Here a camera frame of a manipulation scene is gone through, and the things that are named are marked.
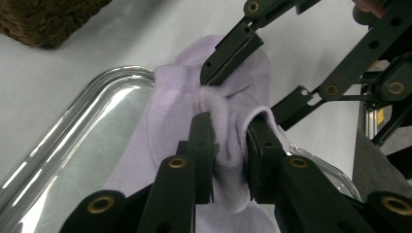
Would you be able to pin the clear lid with round knob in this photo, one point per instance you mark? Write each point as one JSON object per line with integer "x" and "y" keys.
{"x": 81, "y": 145}

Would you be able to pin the brown wicker basket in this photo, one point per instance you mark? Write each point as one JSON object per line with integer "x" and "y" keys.
{"x": 48, "y": 19}

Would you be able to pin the metal floor rail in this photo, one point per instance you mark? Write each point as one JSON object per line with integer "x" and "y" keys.
{"x": 375, "y": 121}

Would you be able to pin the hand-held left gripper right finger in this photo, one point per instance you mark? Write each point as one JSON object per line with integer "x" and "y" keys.
{"x": 262, "y": 161}

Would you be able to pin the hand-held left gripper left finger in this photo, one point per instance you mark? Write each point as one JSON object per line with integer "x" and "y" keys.
{"x": 200, "y": 145}

